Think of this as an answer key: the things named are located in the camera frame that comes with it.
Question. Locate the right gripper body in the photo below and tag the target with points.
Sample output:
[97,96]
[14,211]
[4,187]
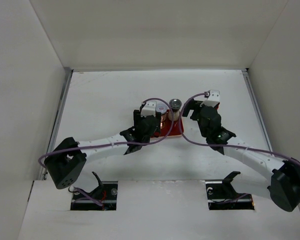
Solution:
[195,105]

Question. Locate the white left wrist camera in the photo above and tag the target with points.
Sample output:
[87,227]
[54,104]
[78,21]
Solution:
[148,108]

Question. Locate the grey-lid condiment jar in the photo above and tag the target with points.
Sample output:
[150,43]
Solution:
[162,108]

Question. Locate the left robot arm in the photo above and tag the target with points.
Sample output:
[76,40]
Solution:
[66,162]

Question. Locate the black-top salt grinder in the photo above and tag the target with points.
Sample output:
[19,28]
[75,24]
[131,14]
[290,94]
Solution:
[175,105]

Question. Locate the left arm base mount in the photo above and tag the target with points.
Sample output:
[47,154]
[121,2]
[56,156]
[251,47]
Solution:
[102,198]

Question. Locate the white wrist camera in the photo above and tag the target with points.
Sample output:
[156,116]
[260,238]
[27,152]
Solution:
[148,108]
[212,98]

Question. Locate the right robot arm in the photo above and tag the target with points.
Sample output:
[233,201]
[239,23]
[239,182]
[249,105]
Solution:
[282,173]

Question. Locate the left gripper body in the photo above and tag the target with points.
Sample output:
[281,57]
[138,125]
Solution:
[138,117]

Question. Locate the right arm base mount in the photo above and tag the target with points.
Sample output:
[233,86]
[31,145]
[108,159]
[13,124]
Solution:
[221,195]

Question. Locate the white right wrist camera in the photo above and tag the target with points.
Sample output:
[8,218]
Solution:
[212,98]

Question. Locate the red lacquer tray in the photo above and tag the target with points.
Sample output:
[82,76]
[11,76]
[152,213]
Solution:
[168,128]

